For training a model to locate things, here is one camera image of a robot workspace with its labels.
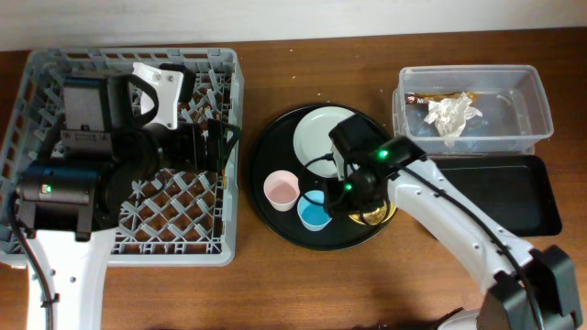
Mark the small gold plate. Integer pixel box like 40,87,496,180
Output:
349,203,397,226

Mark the blue plastic cup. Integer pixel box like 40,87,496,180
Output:
297,190,332,232

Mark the brown snack wrapper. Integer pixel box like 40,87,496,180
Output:
405,92,478,105

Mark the pink plastic cup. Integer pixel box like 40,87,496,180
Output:
263,170,300,212

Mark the white tissue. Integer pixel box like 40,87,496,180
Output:
424,95,482,148

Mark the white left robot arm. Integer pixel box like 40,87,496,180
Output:
7,62,240,329

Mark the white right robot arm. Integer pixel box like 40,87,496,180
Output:
325,115,583,329

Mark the grey dishwasher rack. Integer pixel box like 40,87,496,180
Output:
1,48,244,267

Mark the clear plastic waste bin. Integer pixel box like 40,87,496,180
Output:
393,65,554,154

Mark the white round plate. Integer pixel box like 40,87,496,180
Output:
293,106,354,165

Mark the round black tray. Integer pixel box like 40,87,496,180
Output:
245,103,388,251

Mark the black rectangular tray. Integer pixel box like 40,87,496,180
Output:
436,155,562,237

